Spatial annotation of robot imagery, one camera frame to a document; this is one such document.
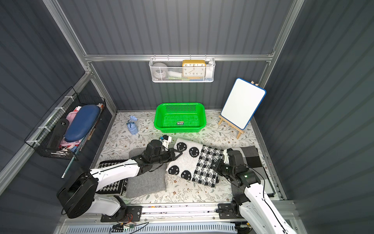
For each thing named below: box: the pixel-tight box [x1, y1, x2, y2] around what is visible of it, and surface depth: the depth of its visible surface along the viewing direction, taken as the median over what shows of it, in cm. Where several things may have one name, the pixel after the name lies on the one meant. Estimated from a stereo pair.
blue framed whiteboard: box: [220, 77, 267, 131], surface depth 91 cm
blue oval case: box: [64, 104, 101, 143], surface depth 69 cm
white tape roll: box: [151, 62, 168, 79], surface depth 89 cm
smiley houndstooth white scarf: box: [166, 138, 225, 189], surface depth 81 cm
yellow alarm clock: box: [181, 59, 207, 80], surface depth 91 cm
